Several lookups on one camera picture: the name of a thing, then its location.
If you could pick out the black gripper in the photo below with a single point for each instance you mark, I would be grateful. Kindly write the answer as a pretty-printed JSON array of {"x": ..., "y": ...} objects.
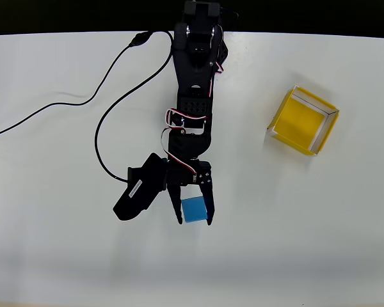
[{"x": 180, "y": 176}]

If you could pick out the blue cube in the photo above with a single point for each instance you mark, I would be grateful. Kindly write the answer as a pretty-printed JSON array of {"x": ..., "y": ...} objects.
[{"x": 193, "y": 209}]

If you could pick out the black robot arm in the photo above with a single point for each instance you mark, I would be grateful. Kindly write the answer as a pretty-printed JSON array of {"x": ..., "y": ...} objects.
[{"x": 192, "y": 73}]

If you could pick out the yellow open box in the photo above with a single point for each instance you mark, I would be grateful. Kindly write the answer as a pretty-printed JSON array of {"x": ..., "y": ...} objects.
[{"x": 302, "y": 123}]

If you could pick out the black webcam on gripper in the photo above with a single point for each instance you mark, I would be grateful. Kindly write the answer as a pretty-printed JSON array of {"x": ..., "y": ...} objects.
[{"x": 140, "y": 188}]

